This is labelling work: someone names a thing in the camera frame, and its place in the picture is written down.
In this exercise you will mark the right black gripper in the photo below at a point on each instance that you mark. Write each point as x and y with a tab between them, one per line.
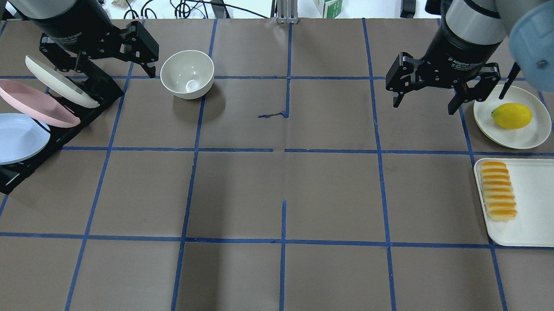
461	52

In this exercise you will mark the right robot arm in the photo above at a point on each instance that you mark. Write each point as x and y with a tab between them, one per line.
528	25

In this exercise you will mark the aluminium frame post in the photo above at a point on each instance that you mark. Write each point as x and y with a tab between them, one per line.
285	11

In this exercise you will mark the black plate rack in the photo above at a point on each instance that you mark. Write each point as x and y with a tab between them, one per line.
44	123

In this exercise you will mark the cream plate in rack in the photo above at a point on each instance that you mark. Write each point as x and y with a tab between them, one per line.
61	85

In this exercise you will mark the white rectangular tray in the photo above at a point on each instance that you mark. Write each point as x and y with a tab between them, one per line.
532	183

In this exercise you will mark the blue plate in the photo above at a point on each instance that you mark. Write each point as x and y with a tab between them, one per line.
21	137

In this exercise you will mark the green white box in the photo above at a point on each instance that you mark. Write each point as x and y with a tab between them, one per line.
329	8

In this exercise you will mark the cream plate under lemon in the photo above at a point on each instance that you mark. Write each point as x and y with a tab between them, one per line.
535	133

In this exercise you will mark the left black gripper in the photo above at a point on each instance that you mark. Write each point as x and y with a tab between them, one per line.
67	17

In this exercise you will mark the yellow lemon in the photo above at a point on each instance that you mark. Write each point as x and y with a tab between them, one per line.
512	116

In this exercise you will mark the pink plate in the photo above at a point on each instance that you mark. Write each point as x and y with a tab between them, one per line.
36	104

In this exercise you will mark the cream bowl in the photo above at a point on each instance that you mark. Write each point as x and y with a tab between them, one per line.
188	74

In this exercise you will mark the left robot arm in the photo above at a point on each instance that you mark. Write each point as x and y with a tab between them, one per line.
34	10

